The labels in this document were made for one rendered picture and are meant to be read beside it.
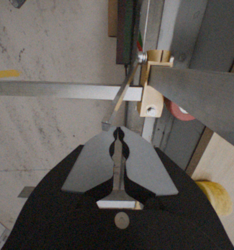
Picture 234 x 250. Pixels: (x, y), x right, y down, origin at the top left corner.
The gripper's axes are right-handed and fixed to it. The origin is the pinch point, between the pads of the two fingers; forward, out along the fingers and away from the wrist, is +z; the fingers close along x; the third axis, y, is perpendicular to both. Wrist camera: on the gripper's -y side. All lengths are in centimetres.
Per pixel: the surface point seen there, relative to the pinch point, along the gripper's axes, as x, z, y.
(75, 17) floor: -32, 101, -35
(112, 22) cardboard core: -5, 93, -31
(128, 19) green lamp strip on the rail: 2.3, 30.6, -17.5
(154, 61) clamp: 6.7, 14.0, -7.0
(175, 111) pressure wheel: 11.4, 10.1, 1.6
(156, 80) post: 6.1, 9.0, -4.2
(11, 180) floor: -152, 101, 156
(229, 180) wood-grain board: 34.4, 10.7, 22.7
